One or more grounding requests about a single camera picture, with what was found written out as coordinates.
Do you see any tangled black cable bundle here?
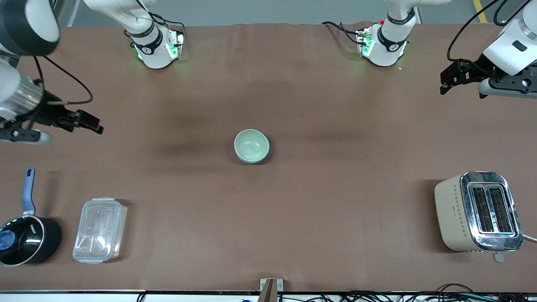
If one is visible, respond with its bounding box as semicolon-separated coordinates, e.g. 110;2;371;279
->
277;283;537;302

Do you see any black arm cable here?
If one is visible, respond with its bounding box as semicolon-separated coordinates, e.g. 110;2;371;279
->
33;55;94;105
493;0;531;26
447;0;502;63

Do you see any brown table cover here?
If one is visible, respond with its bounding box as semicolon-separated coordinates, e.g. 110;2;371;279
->
0;23;537;293

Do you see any clear plastic food container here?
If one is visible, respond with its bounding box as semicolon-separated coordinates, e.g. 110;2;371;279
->
73;198;128;264

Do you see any black right base cable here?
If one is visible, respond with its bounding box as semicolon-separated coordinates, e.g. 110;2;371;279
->
149;12;186;35

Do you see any light green bowl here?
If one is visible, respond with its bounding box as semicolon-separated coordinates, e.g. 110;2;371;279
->
234;129;270;162

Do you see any beige and chrome toaster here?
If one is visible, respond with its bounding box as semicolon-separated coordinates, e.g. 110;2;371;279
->
434;171;524;263

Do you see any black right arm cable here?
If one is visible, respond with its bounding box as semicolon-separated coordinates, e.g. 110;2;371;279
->
33;55;94;105

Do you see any metal bracket with wooden strip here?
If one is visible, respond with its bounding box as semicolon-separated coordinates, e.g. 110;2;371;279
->
259;279;284;302

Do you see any dark saucepan with blue handle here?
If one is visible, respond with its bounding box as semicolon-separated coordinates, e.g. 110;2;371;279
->
0;168;63;267

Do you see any light blue bowl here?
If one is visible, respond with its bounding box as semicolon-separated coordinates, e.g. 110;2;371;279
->
234;143;270;164

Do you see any glass saucepan lid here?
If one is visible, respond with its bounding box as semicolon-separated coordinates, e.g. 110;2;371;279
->
0;216;45;266

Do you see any black base cable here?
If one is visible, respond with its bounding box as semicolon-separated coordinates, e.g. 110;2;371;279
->
322;21;362;45
149;12;186;35

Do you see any black left base cable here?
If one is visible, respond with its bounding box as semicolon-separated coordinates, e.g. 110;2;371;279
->
322;21;362;45

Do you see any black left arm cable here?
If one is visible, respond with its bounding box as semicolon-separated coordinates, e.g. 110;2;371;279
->
447;0;502;63
493;0;531;26

